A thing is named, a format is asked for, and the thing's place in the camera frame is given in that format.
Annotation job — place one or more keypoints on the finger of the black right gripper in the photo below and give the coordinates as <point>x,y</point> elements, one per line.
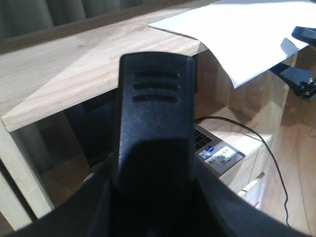
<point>305,34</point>
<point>300,81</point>

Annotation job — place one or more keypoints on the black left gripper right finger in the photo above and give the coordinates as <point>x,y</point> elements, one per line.
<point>233,215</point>

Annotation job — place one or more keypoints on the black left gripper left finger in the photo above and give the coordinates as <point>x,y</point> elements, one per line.
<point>84,214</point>

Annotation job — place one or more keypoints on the white paper sheets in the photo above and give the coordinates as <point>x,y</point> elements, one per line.
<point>247,37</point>

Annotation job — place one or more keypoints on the wooden shelf unit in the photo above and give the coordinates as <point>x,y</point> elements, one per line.
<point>44,73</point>

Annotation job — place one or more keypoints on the white label sticker right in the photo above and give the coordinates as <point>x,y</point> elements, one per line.
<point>224,159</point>

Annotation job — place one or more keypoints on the blue intel stickers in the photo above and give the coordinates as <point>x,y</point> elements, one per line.
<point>206,153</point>

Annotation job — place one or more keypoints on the silver laptop black keyboard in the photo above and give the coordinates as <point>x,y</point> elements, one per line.
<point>93,123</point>

